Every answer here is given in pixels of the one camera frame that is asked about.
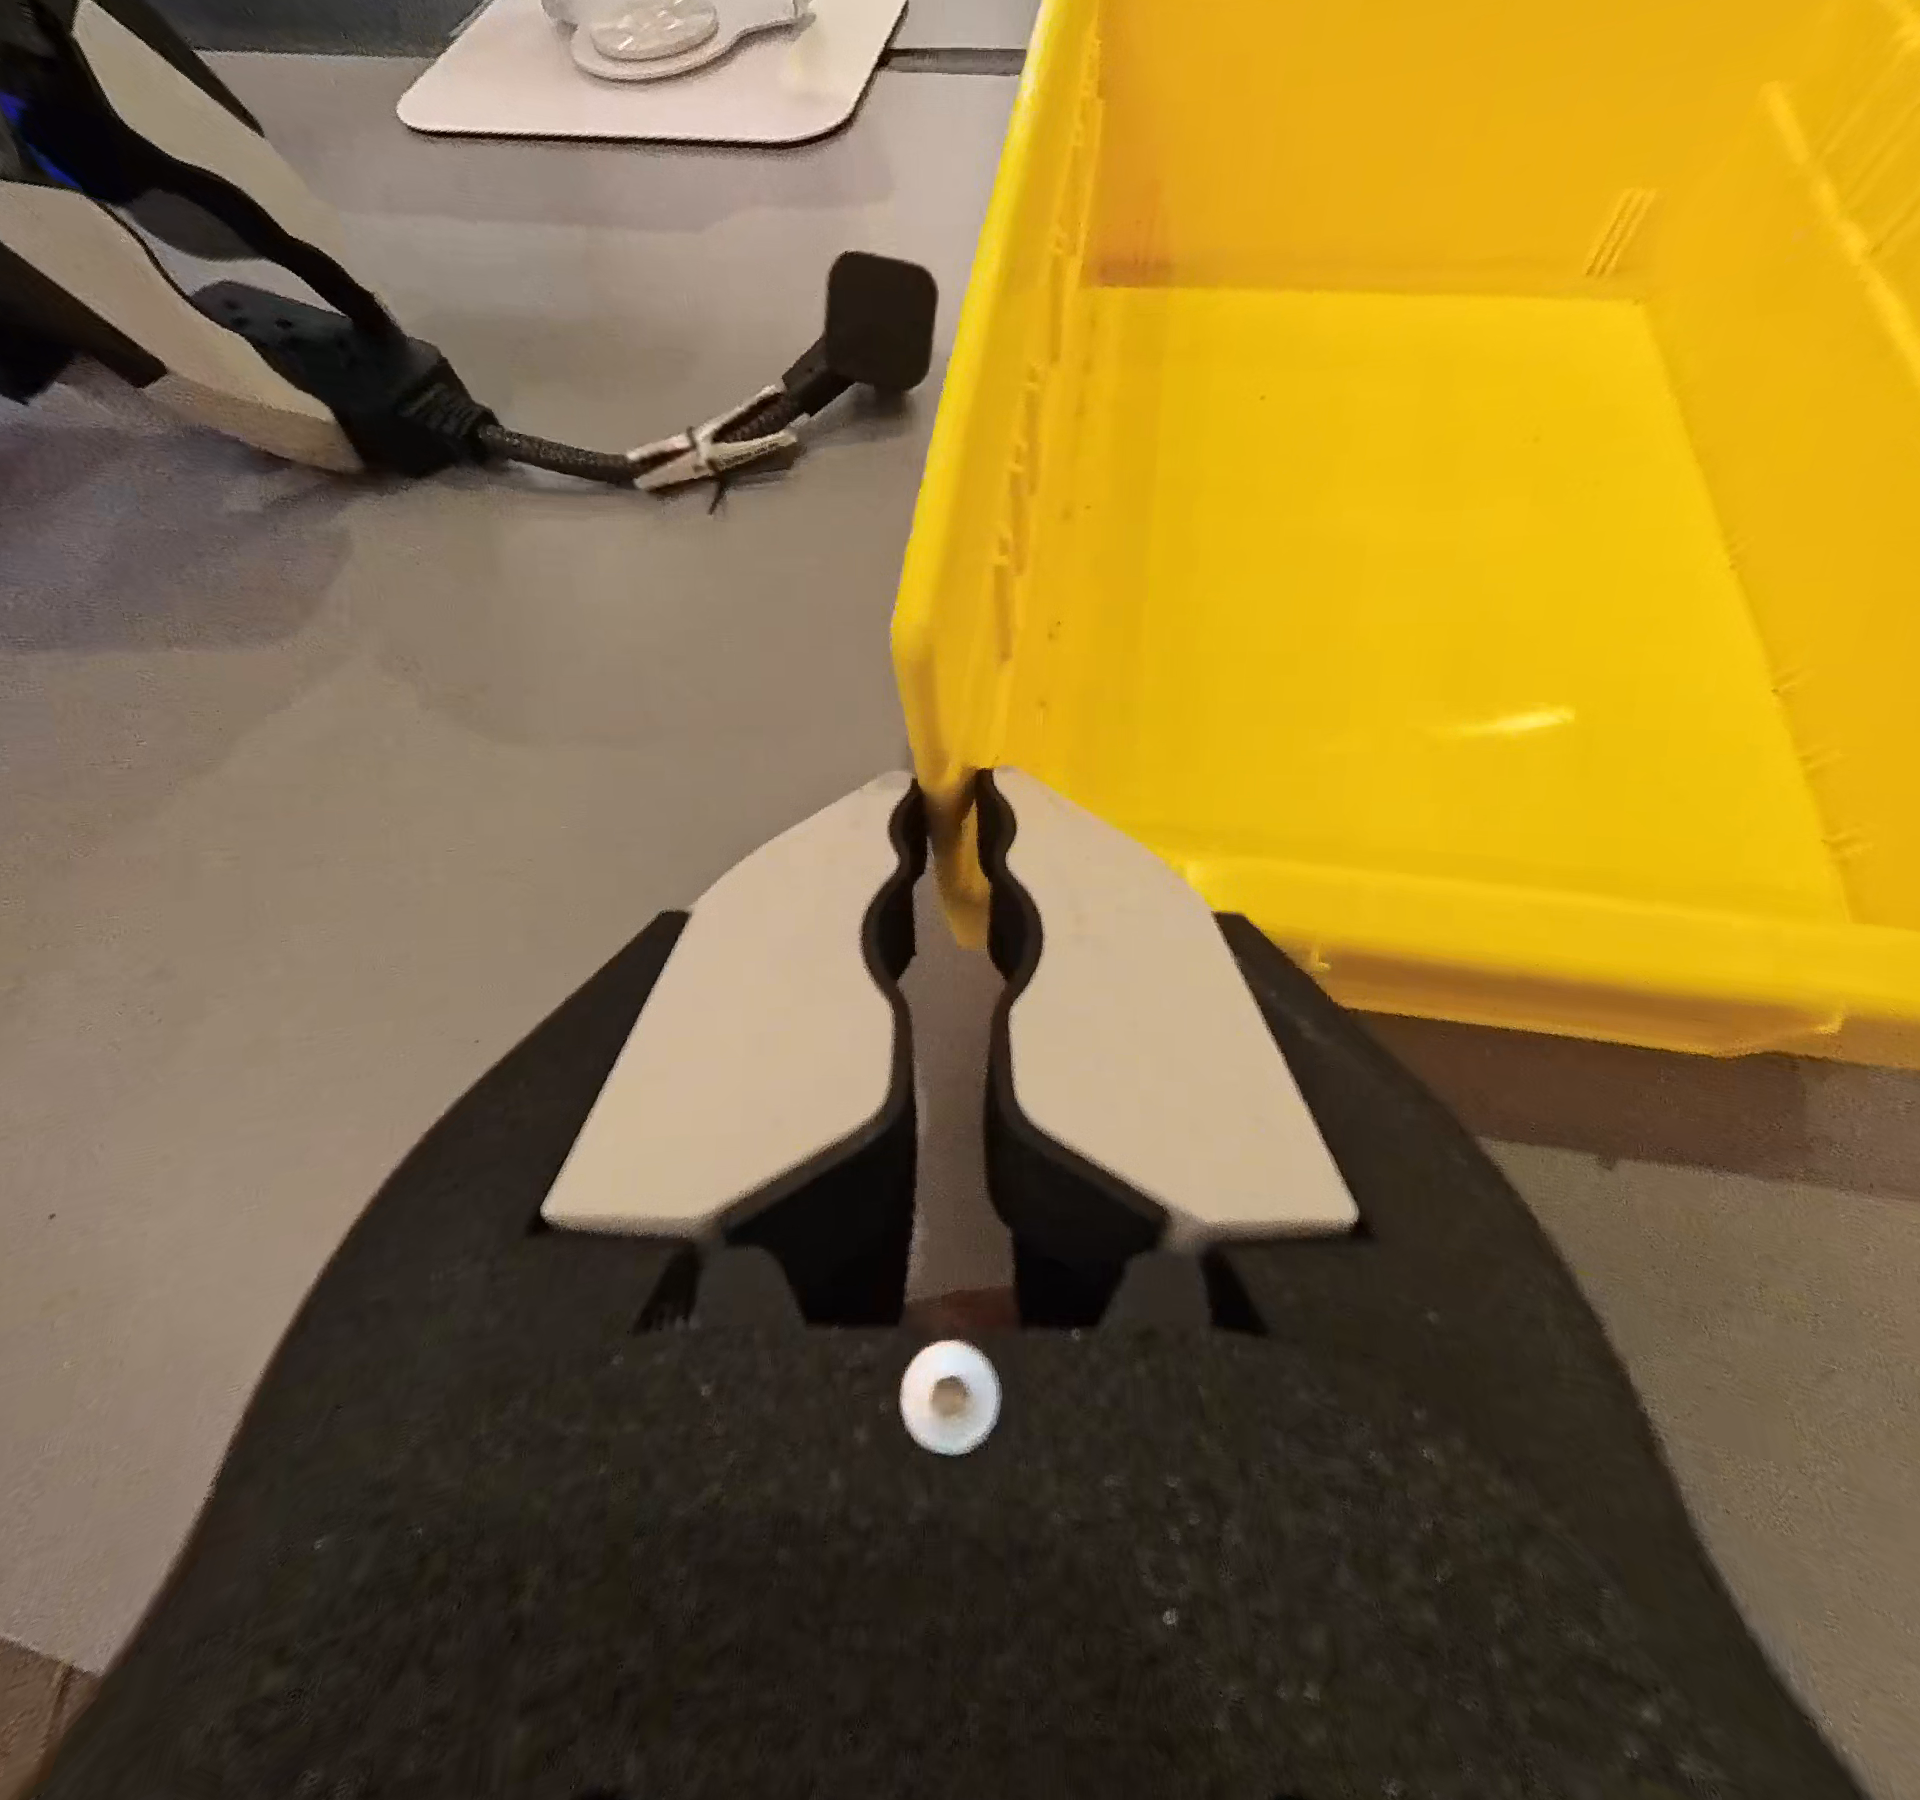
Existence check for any grey desk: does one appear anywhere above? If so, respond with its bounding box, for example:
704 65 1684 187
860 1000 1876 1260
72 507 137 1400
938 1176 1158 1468
0 0 1920 1681

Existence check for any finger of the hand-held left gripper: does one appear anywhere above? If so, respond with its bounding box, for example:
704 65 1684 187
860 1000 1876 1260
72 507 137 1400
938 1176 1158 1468
0 177 370 476
67 0 399 335

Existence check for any black power strip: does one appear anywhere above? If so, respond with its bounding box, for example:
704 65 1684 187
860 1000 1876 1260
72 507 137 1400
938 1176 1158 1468
191 251 941 510

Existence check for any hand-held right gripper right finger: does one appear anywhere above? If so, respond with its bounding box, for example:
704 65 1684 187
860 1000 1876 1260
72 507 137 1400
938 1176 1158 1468
974 764 1362 1295

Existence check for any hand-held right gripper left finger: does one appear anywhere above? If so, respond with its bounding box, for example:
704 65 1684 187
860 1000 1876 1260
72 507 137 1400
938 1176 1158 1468
535 769 921 1295

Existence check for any white document stand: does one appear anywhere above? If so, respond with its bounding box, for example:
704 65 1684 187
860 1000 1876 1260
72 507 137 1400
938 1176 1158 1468
396 0 911 150

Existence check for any dark desk cable cover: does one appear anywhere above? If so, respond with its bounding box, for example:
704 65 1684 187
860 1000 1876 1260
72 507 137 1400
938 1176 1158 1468
126 0 514 57

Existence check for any yellow plastic bin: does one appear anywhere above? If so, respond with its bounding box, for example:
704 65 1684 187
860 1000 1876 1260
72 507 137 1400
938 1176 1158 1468
892 0 1920 1070

